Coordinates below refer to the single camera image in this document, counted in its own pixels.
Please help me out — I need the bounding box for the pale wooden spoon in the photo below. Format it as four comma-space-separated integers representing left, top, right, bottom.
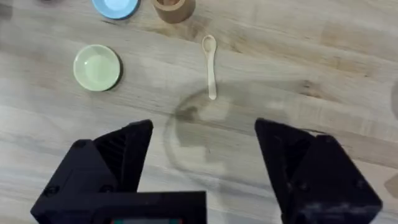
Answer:
201, 34, 218, 101

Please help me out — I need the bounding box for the light green plate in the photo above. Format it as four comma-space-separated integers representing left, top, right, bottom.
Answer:
73, 44, 121, 93

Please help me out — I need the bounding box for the brown wooden container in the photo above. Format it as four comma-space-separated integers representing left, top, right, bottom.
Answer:
152, 0, 197, 24

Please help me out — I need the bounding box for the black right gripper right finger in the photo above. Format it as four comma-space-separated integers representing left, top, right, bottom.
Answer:
254, 118, 384, 224

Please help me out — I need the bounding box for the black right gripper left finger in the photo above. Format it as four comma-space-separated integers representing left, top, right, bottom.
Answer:
30, 119, 154, 224

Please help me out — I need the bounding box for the light blue plate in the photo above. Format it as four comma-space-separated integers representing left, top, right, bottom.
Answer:
91, 0, 140, 20

